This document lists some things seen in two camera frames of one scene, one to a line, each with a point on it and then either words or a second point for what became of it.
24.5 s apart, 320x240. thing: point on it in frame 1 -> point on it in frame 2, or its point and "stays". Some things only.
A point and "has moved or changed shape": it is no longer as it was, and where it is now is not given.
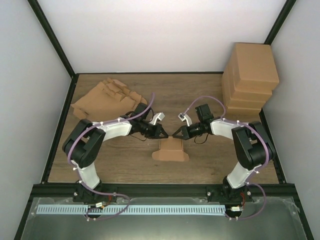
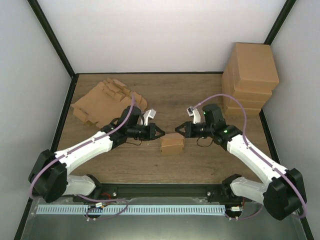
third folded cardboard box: x=241 y=103 stays
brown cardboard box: x=171 y=149 has moved or changed shape
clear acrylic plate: x=262 y=218 stays
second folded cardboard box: x=235 y=94 stays
